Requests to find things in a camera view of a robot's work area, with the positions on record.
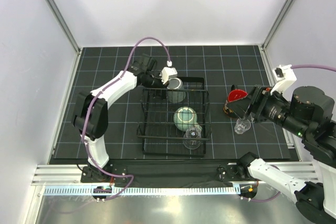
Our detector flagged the aluminium front rail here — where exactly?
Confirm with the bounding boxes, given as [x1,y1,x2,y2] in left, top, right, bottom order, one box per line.
[31,162,319,186]

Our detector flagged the black grid table mat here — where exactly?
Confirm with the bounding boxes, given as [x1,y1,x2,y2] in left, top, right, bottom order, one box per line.
[49,45,292,161]

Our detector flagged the right aluminium frame post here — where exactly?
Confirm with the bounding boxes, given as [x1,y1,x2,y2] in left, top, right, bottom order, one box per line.
[261,0,295,51]

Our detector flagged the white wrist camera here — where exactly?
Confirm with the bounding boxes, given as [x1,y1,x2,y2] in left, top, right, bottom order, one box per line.
[270,65,297,95]
[160,67,177,85]

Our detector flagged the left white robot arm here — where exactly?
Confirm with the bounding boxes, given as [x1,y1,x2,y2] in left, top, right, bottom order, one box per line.
[71,56,177,183]

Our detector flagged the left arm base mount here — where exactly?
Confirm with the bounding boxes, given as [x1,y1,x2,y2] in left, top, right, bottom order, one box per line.
[77,164,134,202]

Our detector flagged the dark green ceramic mug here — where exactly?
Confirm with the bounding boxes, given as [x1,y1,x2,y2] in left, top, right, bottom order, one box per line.
[166,78,186,103]

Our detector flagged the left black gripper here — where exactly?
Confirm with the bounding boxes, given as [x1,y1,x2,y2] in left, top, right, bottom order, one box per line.
[141,72,169,99]

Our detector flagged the teal speckled ceramic mug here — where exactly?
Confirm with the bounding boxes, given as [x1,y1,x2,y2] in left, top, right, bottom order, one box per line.
[173,106,202,132]

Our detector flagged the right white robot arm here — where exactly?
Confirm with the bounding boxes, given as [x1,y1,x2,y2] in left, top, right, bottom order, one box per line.
[227,86,335,223]

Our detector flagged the white slotted cable duct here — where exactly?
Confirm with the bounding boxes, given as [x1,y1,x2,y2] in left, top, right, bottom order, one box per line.
[44,185,240,197]

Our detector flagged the black wire dish rack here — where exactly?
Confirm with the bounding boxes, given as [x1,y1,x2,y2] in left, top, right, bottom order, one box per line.
[137,77,211,158]

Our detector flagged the black red skull mug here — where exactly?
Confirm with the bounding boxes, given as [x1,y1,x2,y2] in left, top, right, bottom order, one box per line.
[223,84,248,119]

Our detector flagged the aluminium frame post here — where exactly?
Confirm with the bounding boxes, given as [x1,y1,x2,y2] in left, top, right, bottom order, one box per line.
[261,0,295,51]
[45,0,80,54]

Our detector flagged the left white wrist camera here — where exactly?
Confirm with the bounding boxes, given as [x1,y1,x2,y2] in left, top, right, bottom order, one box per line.
[160,67,177,85]

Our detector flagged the large clear plastic cup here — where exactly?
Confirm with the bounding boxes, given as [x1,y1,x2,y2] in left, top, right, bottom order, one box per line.
[183,125,202,150]

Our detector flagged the small clear glass cup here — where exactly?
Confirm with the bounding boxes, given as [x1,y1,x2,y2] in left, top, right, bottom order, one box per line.
[234,119,251,135]

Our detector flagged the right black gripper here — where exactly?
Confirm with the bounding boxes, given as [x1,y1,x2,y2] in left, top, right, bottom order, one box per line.
[225,83,309,137]

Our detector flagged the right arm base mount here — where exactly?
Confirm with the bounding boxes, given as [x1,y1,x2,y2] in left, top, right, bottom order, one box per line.
[216,164,266,203]

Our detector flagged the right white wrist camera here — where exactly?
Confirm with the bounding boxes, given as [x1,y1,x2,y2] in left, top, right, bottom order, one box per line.
[270,65,297,95]

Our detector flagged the left aluminium frame post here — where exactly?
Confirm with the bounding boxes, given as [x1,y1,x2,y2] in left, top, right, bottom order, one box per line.
[45,0,80,54]

